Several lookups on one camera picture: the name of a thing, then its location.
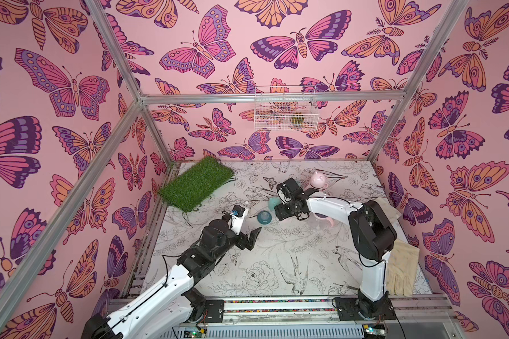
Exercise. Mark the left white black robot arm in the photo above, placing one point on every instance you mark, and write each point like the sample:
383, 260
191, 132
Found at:
173, 299

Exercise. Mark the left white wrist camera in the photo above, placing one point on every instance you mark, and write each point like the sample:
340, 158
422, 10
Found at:
238, 216

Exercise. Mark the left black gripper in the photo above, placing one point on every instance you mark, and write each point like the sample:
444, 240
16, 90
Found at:
249, 244

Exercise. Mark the dark teal nipple collar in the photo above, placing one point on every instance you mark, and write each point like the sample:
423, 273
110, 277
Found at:
264, 217

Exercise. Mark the white wire basket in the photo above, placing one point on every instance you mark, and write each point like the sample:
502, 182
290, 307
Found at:
286, 112

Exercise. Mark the green artificial grass mat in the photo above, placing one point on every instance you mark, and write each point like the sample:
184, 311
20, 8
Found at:
196, 184

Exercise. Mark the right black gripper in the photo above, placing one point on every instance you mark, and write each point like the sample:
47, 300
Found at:
286, 199

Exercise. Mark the teal bottle cap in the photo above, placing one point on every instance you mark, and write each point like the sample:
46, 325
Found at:
273, 202

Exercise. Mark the beige work glove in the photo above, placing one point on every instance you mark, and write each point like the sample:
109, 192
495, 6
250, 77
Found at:
391, 212

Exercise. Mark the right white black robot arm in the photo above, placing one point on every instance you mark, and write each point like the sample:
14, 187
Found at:
372, 234

